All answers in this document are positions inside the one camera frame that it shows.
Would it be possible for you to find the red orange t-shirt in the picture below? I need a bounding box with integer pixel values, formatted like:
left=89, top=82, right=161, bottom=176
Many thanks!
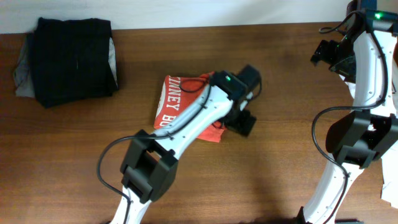
left=154, top=72, right=214, bottom=129

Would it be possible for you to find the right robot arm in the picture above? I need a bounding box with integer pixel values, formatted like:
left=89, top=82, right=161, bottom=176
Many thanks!
left=294, top=1, right=397, bottom=224

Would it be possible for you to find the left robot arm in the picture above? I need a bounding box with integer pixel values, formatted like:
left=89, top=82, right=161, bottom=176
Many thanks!
left=112, top=65, right=262, bottom=223

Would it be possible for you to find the white t-shirt green logo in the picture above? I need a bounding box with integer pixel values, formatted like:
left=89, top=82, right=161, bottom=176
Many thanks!
left=341, top=24, right=398, bottom=209

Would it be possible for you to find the folded black garment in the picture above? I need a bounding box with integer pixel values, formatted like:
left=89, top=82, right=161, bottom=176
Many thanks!
left=29, top=17, right=119, bottom=108

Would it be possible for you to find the folded grey garment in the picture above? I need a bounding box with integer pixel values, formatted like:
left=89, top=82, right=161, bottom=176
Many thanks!
left=12, top=33, right=35, bottom=98

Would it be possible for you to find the right black cable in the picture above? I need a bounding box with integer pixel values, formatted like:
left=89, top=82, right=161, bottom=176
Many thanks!
left=310, top=9, right=390, bottom=224

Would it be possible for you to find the black cable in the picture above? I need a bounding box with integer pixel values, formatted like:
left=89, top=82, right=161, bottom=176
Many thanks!
left=96, top=76, right=264, bottom=224
left=310, top=9, right=390, bottom=224

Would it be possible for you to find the left black cable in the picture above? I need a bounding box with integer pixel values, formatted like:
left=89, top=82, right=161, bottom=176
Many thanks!
left=96, top=76, right=264, bottom=224

